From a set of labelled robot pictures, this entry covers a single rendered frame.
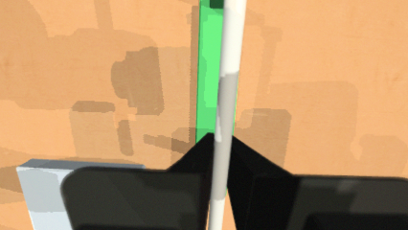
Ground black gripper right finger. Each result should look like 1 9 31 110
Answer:
227 135 408 230

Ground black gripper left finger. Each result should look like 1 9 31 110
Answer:
59 132 215 230

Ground white tapered rod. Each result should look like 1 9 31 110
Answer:
208 0 247 230

